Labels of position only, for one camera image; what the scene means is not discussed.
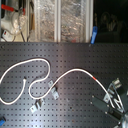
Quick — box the clear plastic covered panel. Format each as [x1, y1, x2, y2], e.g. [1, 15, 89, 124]
[34, 0, 94, 43]

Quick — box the white cable with red band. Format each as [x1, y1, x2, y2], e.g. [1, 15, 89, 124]
[0, 58, 116, 108]

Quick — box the blue object bottom left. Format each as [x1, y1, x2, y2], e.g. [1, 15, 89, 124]
[0, 116, 6, 126]

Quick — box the grey cable clip left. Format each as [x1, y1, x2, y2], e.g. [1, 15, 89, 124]
[30, 99, 45, 113]

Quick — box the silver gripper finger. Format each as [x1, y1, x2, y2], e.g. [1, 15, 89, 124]
[103, 79, 122, 103]

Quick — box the blue clamp at board edge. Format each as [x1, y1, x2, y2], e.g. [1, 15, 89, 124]
[90, 26, 98, 44]

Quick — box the red handled tool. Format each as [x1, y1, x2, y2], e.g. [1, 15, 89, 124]
[1, 4, 25, 15]

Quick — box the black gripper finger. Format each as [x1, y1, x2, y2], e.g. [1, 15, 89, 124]
[92, 96, 121, 120]

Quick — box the black perforated board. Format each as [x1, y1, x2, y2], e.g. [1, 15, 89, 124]
[0, 43, 128, 128]

